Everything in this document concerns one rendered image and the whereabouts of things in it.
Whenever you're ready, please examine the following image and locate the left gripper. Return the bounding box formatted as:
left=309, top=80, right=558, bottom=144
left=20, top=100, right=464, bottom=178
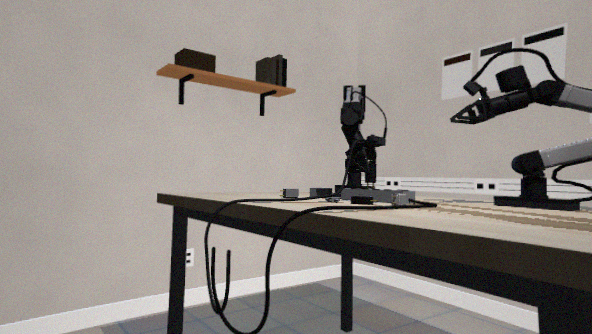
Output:
left=450, top=81, right=510, bottom=124

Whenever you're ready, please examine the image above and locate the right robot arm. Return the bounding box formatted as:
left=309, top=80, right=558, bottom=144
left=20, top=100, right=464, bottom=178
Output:
left=340, top=85, right=386, bottom=189

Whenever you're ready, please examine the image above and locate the black two-pin plug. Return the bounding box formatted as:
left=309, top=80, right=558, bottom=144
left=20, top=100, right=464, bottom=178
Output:
left=351, top=196, right=378, bottom=205

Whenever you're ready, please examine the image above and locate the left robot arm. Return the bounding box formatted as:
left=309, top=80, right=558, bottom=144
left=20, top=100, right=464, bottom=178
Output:
left=463, top=65, right=592, bottom=204

